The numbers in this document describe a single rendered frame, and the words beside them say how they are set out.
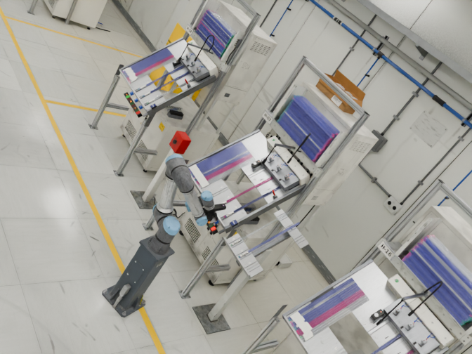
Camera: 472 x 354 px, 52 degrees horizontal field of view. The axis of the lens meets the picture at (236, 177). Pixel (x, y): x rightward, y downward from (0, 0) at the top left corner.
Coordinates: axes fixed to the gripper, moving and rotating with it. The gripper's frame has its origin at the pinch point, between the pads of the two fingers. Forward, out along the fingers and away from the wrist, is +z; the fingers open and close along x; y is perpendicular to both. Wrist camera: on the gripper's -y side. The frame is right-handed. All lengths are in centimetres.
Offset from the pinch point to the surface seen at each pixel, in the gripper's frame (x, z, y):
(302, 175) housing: 5, -6, -73
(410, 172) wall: 6, 80, -197
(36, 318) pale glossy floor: 16, -24, 131
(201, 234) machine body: -30, 58, 7
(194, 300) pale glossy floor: 19, 61, 39
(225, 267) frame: 14, 48, 6
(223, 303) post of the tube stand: 39, 48, 22
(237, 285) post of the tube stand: 38, 33, 8
